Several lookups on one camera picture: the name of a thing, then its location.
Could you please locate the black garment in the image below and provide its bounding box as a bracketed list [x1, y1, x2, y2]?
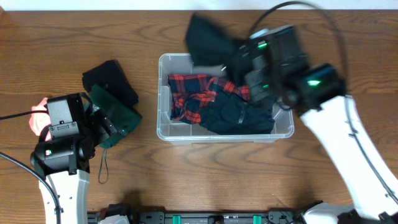
[185, 14, 251, 86]
[82, 60, 139, 108]

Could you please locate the dark navy garment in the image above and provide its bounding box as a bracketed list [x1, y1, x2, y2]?
[199, 91, 276, 135]

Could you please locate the red navy plaid shirt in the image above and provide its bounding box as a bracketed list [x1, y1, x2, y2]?
[168, 74, 250, 124]

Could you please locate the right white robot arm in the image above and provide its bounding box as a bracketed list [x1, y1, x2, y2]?
[243, 26, 397, 223]

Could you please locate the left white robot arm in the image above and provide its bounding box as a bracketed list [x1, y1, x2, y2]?
[29, 102, 116, 223]

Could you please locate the dark green taped garment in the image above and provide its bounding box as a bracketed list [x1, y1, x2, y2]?
[89, 85, 142, 168]

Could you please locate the pink satin garment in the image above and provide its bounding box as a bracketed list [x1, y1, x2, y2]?
[29, 98, 51, 136]

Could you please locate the clear plastic storage bin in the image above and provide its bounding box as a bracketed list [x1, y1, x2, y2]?
[157, 53, 295, 145]

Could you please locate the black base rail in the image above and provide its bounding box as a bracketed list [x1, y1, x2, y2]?
[87, 202, 304, 224]

